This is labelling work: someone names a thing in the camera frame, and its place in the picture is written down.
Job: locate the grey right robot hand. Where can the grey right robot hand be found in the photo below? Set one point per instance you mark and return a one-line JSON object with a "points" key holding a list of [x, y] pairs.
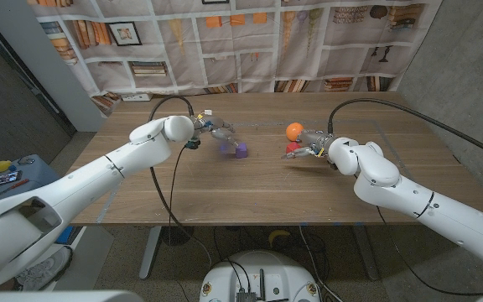
{"points": [[319, 142]]}

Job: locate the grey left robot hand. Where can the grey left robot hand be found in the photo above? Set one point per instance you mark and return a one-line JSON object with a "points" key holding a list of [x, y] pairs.
{"points": [[218, 126]]}

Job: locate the red magnetic block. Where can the red magnetic block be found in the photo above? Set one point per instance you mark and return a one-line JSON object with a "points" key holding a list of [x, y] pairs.
{"points": [[292, 147]]}

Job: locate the purple magnetic block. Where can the purple magnetic block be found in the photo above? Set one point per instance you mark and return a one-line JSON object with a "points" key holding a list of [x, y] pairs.
{"points": [[242, 150]]}

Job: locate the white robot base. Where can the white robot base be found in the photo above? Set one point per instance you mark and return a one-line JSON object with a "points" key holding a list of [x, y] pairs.
{"points": [[262, 272]]}

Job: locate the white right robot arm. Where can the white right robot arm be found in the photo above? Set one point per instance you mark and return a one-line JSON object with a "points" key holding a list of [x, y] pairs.
{"points": [[413, 197]]}

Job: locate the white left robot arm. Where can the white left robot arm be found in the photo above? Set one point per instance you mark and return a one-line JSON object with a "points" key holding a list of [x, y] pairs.
{"points": [[78, 189]]}

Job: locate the orange ball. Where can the orange ball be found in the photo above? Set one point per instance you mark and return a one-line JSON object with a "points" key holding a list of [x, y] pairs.
{"points": [[294, 130]]}

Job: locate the small blue toy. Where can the small blue toy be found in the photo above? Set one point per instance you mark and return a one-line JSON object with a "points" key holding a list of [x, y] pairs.
{"points": [[12, 168]]}

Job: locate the yellow toy lemon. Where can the yellow toy lemon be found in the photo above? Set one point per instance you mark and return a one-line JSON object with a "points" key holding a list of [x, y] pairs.
{"points": [[1, 166]]}

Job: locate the printed bookshelf backdrop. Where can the printed bookshelf backdrop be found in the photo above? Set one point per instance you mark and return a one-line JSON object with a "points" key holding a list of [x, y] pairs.
{"points": [[266, 63]]}

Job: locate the white power strip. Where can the white power strip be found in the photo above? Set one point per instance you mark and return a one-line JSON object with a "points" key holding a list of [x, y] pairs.
{"points": [[136, 97]]}

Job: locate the yellow banana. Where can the yellow banana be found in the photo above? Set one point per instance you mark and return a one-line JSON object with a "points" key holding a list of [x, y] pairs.
{"points": [[278, 234]]}

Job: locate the black round fan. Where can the black round fan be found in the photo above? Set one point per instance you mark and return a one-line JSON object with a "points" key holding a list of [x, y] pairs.
{"points": [[177, 235]]}

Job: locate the grey table leg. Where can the grey table leg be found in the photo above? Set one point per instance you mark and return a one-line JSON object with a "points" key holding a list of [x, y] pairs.
{"points": [[367, 256]]}

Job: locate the white table leg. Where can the white table leg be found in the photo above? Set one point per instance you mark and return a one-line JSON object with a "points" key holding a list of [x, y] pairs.
{"points": [[149, 256]]}

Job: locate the black antenna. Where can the black antenna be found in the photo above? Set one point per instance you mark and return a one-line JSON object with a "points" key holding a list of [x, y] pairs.
{"points": [[262, 285]]}

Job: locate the red screwdriver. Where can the red screwdriver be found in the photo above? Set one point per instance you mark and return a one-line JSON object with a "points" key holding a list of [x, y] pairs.
{"points": [[8, 189]]}

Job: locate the grey sneaker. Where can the grey sneaker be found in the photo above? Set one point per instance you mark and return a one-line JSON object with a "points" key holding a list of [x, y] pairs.
{"points": [[44, 270]]}

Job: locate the white robot torso edge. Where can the white robot torso edge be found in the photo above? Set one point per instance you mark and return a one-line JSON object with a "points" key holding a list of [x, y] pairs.
{"points": [[57, 297]]}

